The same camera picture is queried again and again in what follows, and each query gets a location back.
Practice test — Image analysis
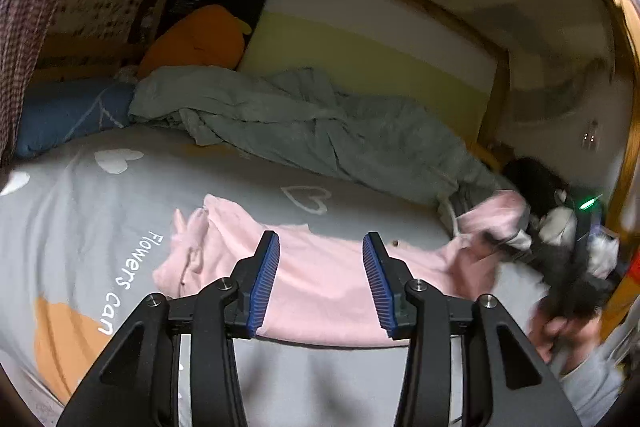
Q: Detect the wooden ladder rail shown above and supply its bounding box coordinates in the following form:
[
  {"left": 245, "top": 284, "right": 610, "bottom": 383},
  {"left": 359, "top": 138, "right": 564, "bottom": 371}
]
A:
[{"left": 544, "top": 0, "right": 640, "bottom": 343}]

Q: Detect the orange plush pillow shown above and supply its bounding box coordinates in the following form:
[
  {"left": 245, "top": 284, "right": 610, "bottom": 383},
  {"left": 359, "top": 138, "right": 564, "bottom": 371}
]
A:
[{"left": 137, "top": 4, "right": 252, "bottom": 79}]

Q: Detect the person's right hand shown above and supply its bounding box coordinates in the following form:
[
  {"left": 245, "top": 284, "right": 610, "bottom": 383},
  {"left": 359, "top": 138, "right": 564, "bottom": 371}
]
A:
[{"left": 528, "top": 303, "right": 601, "bottom": 373}]

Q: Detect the white crumpled cloth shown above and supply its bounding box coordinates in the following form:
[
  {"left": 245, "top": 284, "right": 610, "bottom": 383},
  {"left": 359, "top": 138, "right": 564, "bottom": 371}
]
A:
[{"left": 538, "top": 190, "right": 620, "bottom": 280}]

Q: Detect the black dark clothes pile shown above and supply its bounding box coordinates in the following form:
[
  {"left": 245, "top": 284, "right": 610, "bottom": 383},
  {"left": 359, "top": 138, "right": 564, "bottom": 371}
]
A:
[{"left": 501, "top": 157, "right": 568, "bottom": 218}]

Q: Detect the grey-green crumpled blanket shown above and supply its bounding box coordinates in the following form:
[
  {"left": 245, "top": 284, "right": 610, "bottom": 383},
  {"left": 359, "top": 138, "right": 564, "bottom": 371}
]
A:
[{"left": 129, "top": 66, "right": 506, "bottom": 205}]

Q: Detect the purple checked curtain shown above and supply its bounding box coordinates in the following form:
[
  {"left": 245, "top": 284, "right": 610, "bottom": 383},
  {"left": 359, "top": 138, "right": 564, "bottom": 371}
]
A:
[{"left": 0, "top": 0, "right": 116, "bottom": 168}]

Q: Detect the yellow white striped mattress pad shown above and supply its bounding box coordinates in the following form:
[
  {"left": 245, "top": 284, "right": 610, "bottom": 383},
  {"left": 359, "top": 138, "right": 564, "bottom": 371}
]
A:
[{"left": 239, "top": 0, "right": 498, "bottom": 142}]

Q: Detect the grey printed bed sheet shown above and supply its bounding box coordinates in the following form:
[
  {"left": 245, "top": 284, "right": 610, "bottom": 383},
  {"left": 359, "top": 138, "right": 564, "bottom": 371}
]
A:
[{"left": 1, "top": 126, "right": 449, "bottom": 426}]

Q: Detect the white wall socket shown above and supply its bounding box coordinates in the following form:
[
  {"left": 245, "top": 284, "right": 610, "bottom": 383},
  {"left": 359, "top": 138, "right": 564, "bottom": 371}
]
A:
[{"left": 582, "top": 119, "right": 600, "bottom": 152}]

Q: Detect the pink printed t-shirt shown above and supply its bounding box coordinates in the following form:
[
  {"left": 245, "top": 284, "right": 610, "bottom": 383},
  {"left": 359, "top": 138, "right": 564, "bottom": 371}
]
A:
[{"left": 153, "top": 191, "right": 525, "bottom": 348}]

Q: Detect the blue pillow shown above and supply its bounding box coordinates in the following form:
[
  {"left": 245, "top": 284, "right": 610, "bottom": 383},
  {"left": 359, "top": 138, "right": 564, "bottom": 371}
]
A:
[{"left": 15, "top": 78, "right": 134, "bottom": 158}]

